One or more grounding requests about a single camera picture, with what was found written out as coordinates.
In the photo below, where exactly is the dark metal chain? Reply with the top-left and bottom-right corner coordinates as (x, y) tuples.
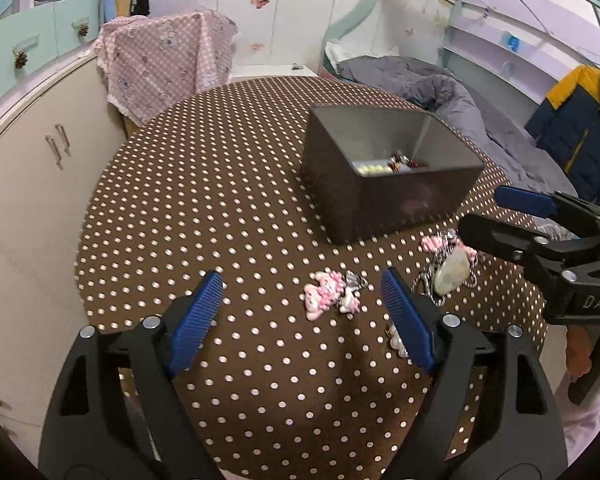
(412, 265), (448, 307)

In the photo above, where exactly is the red stool with white top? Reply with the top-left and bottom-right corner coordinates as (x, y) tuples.
(228, 63), (318, 81)

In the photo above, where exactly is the grey metal tin box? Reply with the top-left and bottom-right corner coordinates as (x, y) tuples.
(300, 104), (485, 246)

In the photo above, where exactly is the pink bear charm keychain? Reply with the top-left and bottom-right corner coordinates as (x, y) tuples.
(303, 270), (367, 320)

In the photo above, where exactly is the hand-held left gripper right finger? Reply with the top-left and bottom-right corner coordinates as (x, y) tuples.
(381, 266), (570, 480)

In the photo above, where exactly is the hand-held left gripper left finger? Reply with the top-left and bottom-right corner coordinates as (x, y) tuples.
(37, 270), (226, 480)

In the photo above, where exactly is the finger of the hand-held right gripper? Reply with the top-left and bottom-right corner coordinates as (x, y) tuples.
(494, 185), (600, 235)
(459, 214), (576, 286)

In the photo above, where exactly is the person's right hand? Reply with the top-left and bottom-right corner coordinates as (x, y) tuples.
(566, 327), (598, 376)

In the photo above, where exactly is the grey duvet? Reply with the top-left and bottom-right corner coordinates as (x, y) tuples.
(336, 55), (581, 221)

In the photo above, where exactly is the white cabinet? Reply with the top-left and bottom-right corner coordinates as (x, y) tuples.
(0, 52), (131, 461)

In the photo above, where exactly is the teal drawer unit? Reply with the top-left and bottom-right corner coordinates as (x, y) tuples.
(0, 0), (106, 106)

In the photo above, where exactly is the yellow and navy jacket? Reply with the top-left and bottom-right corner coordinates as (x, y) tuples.
(524, 65), (600, 206)

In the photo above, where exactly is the pink checked cloth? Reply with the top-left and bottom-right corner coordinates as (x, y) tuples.
(94, 6), (240, 127)

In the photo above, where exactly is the white pillow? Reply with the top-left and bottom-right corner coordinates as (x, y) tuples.
(325, 42), (381, 68)

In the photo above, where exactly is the white wall shelf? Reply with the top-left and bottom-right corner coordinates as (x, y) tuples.
(442, 0), (600, 106)

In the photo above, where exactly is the person's pale pink clothing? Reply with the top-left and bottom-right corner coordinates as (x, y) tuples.
(555, 360), (600, 461)

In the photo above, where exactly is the white pearl bracelet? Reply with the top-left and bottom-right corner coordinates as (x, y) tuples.
(387, 325), (411, 358)

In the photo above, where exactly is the brown polka-dot tablecloth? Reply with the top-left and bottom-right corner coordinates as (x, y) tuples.
(74, 76), (551, 480)

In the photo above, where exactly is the pink bead charm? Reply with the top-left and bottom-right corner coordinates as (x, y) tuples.
(420, 230), (476, 261)

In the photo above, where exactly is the pale jade pendant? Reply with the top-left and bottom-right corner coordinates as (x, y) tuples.
(432, 247), (478, 297)

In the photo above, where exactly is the teal bed frame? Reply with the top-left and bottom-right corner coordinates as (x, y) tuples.
(321, 0), (600, 68)

